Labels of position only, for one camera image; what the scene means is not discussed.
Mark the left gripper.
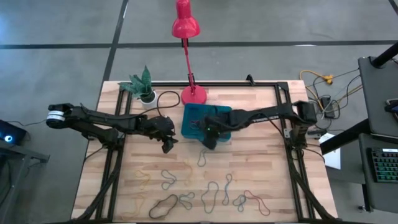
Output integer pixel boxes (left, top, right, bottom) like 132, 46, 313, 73
144, 114, 180, 154

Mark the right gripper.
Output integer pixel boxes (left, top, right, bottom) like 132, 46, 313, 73
201, 111, 233, 151

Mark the blue rubber band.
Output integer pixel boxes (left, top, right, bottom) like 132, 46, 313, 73
200, 180, 220, 215
177, 191, 197, 211
221, 173, 235, 207
197, 147, 210, 168
160, 169, 178, 191
231, 194, 248, 213

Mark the teal plastic bin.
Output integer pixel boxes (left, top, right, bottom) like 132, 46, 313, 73
180, 103, 233, 143

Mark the black rubber band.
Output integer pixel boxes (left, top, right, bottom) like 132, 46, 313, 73
148, 194, 179, 220

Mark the dark red rubber band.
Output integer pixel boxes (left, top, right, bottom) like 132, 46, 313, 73
243, 190, 272, 217

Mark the snake plant in white pot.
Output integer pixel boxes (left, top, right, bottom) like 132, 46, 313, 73
118, 65, 159, 110

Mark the red desk lamp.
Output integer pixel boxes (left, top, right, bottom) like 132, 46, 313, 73
171, 0, 208, 106

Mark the black power adapter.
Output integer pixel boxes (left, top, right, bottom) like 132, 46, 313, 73
320, 95, 336, 119

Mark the white paper sheet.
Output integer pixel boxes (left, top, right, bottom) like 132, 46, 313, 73
317, 132, 342, 170

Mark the black metal bar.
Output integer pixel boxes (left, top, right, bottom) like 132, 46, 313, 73
319, 119, 371, 156

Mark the grey metal stand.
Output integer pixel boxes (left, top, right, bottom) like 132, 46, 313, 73
0, 144, 50, 224

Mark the black box with blue light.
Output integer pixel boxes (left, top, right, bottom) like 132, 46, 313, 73
0, 119, 27, 146

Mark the backlit keyboard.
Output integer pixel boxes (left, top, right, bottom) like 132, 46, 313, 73
369, 147, 398, 184

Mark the dark grey desk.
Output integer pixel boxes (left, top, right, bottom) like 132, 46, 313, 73
356, 55, 398, 137
358, 133, 398, 213

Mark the black monitor pole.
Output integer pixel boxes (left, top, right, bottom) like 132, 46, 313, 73
371, 41, 398, 68

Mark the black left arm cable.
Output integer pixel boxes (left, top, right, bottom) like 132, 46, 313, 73
155, 90, 182, 118

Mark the dark right arm cable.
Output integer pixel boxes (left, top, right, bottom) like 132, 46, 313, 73
266, 116, 326, 164

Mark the yellow cable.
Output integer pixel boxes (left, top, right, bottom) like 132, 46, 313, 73
298, 69, 335, 110

